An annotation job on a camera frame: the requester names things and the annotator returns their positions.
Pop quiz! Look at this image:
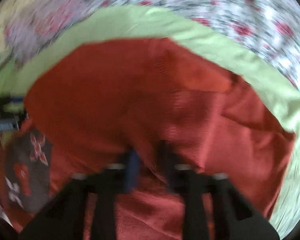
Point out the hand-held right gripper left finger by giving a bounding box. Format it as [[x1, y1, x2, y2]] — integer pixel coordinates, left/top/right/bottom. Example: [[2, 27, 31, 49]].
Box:
[[19, 150, 141, 240]]

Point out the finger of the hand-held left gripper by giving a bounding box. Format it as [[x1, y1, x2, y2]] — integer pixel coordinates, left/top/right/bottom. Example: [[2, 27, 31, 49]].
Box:
[[0, 95, 29, 133]]

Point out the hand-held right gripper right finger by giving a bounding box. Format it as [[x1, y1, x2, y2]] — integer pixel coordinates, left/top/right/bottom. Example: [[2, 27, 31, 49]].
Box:
[[157, 140, 280, 240]]

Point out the red knitted cloth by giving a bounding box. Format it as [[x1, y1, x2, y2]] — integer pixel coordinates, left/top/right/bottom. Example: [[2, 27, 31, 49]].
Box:
[[0, 37, 297, 240]]

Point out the purple floral ruffled pillow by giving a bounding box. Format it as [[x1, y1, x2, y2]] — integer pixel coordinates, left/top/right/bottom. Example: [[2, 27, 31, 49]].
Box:
[[5, 0, 103, 63]]

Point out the yellow cartoon print pillow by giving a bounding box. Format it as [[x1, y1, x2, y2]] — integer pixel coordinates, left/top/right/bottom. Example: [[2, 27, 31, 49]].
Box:
[[0, 0, 65, 58]]

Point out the light green bed sheet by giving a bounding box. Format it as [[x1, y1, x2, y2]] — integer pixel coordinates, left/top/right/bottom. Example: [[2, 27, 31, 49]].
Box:
[[0, 5, 300, 232]]

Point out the white floral quilt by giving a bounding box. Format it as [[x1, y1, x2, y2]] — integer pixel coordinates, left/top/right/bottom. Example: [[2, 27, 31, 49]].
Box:
[[90, 0, 300, 93]]

